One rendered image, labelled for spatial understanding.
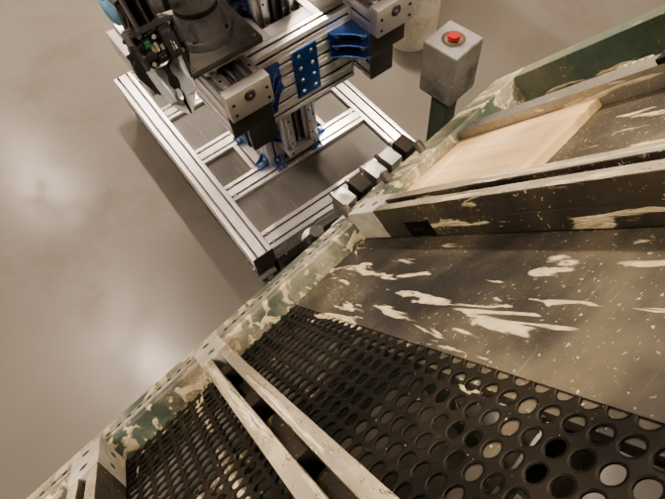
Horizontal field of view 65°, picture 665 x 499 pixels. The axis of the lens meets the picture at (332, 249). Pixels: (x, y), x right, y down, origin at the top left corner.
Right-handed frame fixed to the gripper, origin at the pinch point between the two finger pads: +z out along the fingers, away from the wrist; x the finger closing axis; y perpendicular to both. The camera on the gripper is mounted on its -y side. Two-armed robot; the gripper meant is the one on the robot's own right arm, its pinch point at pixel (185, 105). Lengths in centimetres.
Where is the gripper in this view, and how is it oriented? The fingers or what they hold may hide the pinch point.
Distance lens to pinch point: 93.5
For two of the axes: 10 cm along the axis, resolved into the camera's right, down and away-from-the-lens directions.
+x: 8.0, -5.5, 2.3
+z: 3.4, 7.4, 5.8
